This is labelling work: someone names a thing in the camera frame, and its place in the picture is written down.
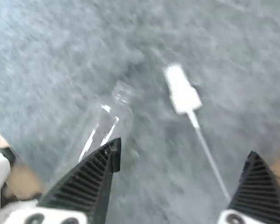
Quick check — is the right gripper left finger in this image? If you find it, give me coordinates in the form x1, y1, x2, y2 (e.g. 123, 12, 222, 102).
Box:
0, 137, 122, 224

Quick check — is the clear plastic bottle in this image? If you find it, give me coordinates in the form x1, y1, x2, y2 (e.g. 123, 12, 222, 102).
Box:
50, 80, 136, 187

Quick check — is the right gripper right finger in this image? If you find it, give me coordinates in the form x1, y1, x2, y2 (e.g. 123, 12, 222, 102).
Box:
217, 150, 280, 224

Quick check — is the white spray top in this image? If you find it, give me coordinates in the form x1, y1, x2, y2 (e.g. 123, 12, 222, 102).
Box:
163, 62, 231, 202

